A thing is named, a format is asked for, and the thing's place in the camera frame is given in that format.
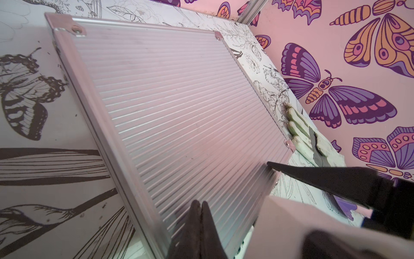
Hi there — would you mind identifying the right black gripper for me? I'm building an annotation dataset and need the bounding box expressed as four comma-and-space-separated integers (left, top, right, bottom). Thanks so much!
267, 161, 414, 240

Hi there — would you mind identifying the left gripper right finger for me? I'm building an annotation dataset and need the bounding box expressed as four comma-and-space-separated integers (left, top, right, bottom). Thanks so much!
200, 201, 227, 259

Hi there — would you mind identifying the aluminium poker case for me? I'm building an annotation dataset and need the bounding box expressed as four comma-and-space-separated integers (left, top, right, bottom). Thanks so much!
45, 13, 294, 259

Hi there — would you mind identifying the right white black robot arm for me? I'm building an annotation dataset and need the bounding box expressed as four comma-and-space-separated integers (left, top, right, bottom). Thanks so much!
245, 162, 414, 259

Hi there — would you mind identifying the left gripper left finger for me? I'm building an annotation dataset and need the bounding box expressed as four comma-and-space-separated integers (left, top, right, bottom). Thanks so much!
167, 200, 202, 259

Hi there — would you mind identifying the white green work glove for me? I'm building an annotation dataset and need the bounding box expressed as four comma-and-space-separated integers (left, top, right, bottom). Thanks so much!
285, 103, 346, 167

